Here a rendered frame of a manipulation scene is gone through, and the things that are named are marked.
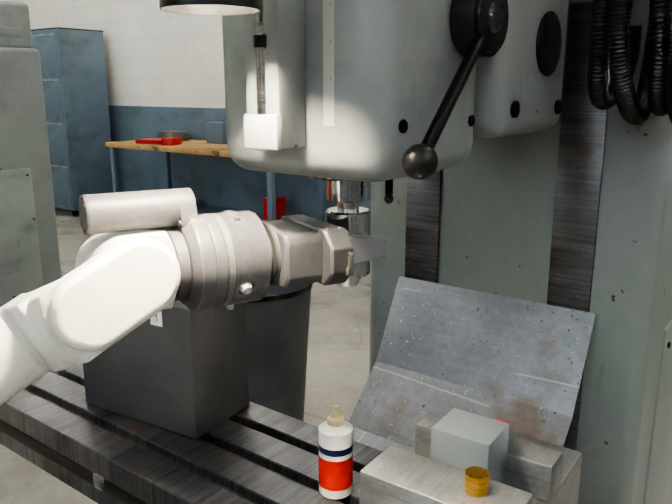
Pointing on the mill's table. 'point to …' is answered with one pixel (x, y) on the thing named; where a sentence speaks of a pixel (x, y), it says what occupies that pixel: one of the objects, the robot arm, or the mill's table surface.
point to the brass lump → (476, 481)
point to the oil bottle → (335, 456)
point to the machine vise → (526, 465)
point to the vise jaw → (425, 483)
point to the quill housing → (361, 90)
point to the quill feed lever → (419, 170)
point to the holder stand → (176, 370)
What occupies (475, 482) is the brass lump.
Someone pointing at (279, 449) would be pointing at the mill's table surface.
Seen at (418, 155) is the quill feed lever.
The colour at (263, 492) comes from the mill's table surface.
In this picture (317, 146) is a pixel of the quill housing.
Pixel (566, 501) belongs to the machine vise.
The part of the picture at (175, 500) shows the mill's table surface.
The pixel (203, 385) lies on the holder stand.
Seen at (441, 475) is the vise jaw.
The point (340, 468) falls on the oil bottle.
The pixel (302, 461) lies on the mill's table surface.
